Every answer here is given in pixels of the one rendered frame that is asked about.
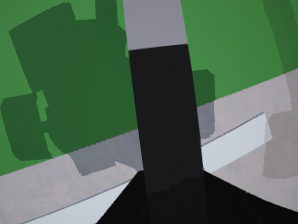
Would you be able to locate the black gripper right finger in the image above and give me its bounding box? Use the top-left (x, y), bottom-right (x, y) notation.
top-left (204, 171), bottom-right (298, 224)

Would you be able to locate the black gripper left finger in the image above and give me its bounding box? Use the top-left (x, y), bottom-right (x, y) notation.
top-left (96, 171), bottom-right (152, 224)

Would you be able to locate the green flat mat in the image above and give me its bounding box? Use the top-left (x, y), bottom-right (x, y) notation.
top-left (0, 0), bottom-right (298, 176)

